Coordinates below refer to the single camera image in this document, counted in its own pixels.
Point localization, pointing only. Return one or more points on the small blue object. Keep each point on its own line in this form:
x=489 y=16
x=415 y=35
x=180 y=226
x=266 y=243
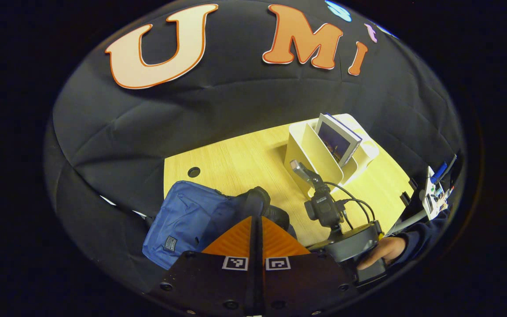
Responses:
x=439 y=171

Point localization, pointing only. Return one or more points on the white electronic device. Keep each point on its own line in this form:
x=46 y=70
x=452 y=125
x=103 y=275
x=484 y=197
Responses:
x=431 y=200

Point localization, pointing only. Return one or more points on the grey bar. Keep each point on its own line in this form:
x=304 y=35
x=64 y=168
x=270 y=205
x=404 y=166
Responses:
x=412 y=219

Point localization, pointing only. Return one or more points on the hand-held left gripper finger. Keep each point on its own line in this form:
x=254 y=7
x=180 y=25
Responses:
x=254 y=264
x=260 y=264

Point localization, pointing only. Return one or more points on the blue schoolbag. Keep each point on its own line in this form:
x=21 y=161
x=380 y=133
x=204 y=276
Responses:
x=183 y=220

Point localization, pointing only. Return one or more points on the white bookshelf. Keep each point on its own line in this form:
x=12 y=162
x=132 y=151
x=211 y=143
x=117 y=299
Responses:
x=313 y=154

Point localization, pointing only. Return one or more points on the blue illustrated cover book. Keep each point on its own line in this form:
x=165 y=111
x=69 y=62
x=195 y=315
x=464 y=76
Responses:
x=337 y=143

